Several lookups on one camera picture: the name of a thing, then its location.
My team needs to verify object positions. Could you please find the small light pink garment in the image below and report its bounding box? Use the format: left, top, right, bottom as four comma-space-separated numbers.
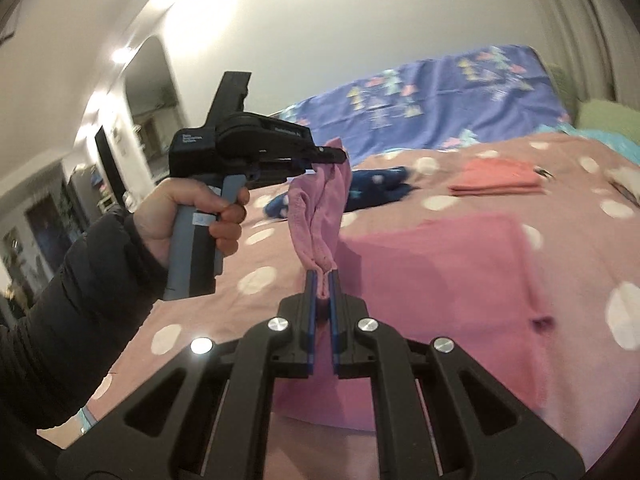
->
287, 136, 353, 311

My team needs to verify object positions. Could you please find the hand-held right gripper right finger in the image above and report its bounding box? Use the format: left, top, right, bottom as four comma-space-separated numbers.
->
327, 269, 586, 480

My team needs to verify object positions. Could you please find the navy star print garment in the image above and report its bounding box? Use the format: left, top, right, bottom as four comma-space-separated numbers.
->
264, 166, 421, 221

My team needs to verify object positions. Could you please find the person's left hand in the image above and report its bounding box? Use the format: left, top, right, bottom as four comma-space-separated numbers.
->
131, 177, 251, 268

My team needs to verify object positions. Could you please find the green pillow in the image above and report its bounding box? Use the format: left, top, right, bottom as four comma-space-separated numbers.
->
547, 62, 640, 133

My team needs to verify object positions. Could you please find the pink polka dot blanket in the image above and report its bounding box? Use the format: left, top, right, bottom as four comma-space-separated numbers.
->
85, 127, 640, 480

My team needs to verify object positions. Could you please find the coral folded cloth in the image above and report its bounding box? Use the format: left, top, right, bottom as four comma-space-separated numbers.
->
447, 157, 546, 197

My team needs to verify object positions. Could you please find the rose pink garment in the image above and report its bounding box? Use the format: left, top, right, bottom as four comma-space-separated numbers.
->
272, 211, 556, 433

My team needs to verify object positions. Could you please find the person's left forearm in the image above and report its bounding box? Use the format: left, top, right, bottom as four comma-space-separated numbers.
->
0, 205, 168, 431

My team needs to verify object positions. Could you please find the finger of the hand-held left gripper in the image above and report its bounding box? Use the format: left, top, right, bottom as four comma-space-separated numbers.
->
257, 159, 316, 182
306, 145, 349, 166

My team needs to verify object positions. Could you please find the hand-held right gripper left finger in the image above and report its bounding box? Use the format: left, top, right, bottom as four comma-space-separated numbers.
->
56, 269, 321, 480

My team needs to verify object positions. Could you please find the purple patterned pillow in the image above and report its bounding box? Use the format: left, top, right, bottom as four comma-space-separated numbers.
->
275, 45, 573, 153

